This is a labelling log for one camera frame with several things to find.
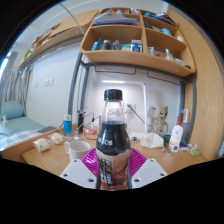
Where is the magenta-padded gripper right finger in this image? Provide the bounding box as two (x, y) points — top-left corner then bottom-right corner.
(127, 147), (169, 190)

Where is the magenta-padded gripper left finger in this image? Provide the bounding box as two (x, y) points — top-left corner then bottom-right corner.
(59, 147), (100, 190)

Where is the dark cola drink bottle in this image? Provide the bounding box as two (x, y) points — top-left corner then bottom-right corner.
(95, 88), (133, 192)

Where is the white speckled mug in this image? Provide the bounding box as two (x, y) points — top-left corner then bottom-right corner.
(63, 139), (92, 162)

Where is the grey metal ruler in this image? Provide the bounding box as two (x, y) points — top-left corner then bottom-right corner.
(162, 142), (172, 154)

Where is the white plastic bag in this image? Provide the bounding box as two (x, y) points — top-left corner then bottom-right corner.
(139, 132), (165, 149)

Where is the wrapped yellow bun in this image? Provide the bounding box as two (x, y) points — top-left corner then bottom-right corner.
(33, 138), (51, 153)
(49, 132), (65, 145)

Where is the white pump bottle red top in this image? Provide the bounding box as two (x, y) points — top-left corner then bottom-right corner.
(169, 116), (184, 148)

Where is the blue tube with white cap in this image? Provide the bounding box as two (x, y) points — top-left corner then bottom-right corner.
(63, 114), (73, 136)

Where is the tall black cylinder bottle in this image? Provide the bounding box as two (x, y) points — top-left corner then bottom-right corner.
(77, 110), (85, 135)

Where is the small green packet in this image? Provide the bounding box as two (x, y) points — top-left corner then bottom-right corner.
(189, 149), (202, 157)

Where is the clear spray bottle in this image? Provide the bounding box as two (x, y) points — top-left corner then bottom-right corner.
(180, 108), (191, 143)

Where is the light blue bed mattress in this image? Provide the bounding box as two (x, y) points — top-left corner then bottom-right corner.
(0, 116), (58, 151)

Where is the light teal pillow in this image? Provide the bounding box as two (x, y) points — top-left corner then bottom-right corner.
(0, 100), (25, 121)

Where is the white desk lamp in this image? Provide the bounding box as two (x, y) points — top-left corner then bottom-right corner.
(101, 79), (148, 134)

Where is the wooden wardrobe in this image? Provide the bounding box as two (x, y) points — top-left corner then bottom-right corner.
(166, 6), (224, 161)

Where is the grey curtain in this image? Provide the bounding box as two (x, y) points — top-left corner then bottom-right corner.
(0, 49), (33, 111)

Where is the wooden shelf unit with items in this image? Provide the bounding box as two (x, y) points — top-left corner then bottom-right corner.
(79, 7), (197, 78)

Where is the long wooden wall shelf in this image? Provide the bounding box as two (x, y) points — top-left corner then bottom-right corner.
(18, 9), (101, 69)

